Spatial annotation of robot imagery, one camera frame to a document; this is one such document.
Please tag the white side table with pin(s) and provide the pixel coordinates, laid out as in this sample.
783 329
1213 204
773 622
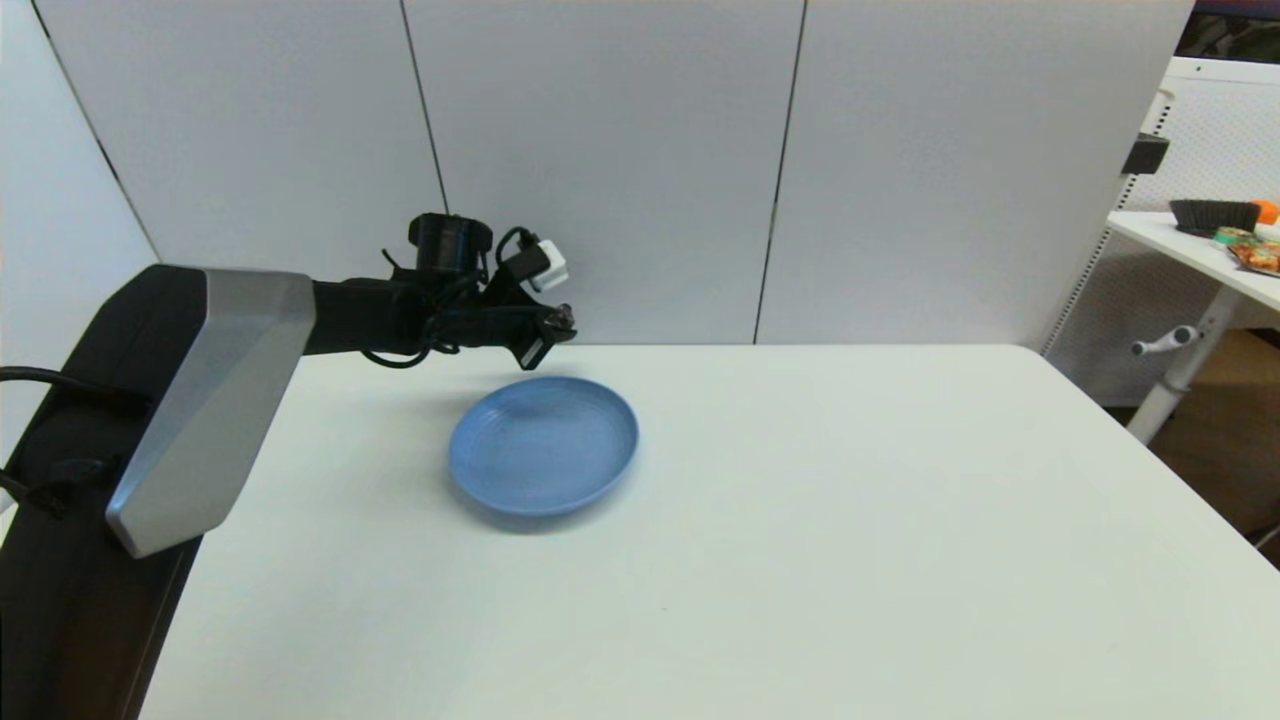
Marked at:
1170 236

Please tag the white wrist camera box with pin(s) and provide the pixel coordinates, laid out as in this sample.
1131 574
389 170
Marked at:
548 265

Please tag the white pegboard panel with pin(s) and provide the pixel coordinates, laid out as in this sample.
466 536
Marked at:
1215 130

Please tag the green round tin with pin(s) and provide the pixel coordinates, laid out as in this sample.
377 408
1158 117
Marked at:
1230 238

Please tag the blue round plate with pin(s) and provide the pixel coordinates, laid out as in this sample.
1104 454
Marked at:
543 447

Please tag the dark coffee capsule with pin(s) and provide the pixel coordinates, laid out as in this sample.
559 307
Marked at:
564 316

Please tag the black clamp box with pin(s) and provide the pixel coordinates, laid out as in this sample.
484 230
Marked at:
1141 158

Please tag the orange fruit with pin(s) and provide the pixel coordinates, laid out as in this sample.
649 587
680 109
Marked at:
1265 213

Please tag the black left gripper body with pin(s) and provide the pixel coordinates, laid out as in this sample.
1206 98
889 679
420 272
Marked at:
505 328

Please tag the black ribbed basket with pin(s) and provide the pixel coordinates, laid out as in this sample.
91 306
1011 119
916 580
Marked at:
1210 217

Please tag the orange snack packet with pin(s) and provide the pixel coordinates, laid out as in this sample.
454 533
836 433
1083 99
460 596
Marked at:
1258 260

